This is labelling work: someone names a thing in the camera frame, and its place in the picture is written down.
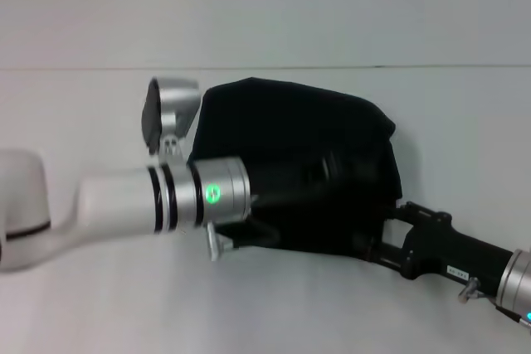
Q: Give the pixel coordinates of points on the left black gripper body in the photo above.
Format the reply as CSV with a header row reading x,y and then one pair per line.
x,y
286,188

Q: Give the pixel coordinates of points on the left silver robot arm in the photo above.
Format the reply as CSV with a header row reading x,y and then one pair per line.
x,y
124,200

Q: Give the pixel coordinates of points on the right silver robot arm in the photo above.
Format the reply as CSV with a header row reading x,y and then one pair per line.
x,y
516,283

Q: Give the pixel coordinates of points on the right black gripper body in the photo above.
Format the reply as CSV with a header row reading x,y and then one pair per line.
x,y
452,252

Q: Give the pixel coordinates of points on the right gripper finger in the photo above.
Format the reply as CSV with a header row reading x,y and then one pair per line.
x,y
386,256
415,211

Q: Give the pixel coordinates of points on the black shirt with FREE print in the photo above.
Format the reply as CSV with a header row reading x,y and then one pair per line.
x,y
315,142

